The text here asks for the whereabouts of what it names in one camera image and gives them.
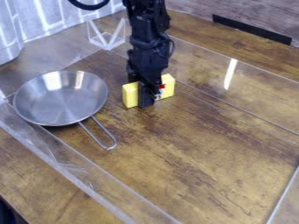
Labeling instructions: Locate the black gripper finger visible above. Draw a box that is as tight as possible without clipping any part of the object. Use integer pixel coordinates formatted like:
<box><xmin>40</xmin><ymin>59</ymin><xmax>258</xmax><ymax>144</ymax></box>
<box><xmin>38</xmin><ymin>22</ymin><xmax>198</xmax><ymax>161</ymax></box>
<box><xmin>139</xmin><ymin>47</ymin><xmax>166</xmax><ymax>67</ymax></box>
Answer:
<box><xmin>138</xmin><ymin>82</ymin><xmax>162</xmax><ymax>108</ymax></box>
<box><xmin>126</xmin><ymin>60</ymin><xmax>141</xmax><ymax>83</ymax></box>

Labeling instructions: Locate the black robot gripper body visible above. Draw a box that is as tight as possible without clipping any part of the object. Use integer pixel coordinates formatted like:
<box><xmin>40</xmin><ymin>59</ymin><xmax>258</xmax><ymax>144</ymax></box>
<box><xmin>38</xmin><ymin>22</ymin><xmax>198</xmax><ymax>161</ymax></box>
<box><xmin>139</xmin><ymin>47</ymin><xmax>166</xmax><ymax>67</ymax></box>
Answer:
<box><xmin>127</xmin><ymin>36</ymin><xmax>171</xmax><ymax>86</ymax></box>

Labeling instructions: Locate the yellow butter block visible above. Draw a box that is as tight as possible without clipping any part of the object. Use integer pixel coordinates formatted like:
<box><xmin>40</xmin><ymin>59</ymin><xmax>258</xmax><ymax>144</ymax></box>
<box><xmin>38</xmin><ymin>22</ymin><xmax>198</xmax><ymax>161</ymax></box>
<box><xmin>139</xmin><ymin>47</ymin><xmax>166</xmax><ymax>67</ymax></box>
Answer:
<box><xmin>122</xmin><ymin>73</ymin><xmax>175</xmax><ymax>108</ymax></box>

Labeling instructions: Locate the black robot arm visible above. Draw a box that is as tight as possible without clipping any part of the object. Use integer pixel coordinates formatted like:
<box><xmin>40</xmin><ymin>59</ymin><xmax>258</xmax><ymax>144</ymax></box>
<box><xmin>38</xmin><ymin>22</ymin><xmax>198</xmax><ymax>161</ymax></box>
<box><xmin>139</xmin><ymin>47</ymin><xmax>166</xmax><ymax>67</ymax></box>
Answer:
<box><xmin>123</xmin><ymin>0</ymin><xmax>174</xmax><ymax>108</ymax></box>

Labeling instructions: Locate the silver metal frying pan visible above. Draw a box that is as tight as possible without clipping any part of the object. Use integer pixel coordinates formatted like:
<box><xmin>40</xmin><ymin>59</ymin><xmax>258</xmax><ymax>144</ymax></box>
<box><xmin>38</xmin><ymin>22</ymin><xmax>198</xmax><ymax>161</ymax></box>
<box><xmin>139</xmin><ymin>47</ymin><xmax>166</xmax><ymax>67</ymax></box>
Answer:
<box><xmin>14</xmin><ymin>70</ymin><xmax>118</xmax><ymax>151</ymax></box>

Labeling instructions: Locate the black strip on table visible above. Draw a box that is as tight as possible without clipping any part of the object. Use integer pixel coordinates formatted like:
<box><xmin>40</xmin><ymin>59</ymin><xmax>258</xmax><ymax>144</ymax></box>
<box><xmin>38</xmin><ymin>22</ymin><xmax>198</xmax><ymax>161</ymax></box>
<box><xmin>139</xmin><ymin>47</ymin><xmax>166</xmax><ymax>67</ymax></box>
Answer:
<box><xmin>213</xmin><ymin>14</ymin><xmax>293</xmax><ymax>46</ymax></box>

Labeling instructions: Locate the white sheer curtain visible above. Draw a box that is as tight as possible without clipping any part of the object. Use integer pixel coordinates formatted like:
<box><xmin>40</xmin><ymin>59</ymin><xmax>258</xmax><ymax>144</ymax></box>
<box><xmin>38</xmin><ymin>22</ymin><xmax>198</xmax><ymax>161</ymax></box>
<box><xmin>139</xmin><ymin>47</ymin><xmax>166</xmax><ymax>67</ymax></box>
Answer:
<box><xmin>0</xmin><ymin>0</ymin><xmax>126</xmax><ymax>66</ymax></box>

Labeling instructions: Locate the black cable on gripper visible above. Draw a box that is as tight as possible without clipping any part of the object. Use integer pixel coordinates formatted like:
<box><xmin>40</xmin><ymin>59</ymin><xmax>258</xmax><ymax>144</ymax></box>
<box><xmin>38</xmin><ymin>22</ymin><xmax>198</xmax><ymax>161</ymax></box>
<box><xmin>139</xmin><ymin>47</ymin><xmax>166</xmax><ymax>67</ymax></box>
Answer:
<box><xmin>68</xmin><ymin>0</ymin><xmax>177</xmax><ymax>60</ymax></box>

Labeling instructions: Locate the clear acrylic barrier wall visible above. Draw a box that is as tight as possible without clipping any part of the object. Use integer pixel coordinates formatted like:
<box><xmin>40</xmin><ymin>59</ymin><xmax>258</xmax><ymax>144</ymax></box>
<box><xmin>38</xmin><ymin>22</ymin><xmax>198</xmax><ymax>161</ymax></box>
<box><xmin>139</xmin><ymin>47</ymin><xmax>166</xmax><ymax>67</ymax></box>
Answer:
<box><xmin>0</xmin><ymin>17</ymin><xmax>299</xmax><ymax>224</ymax></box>

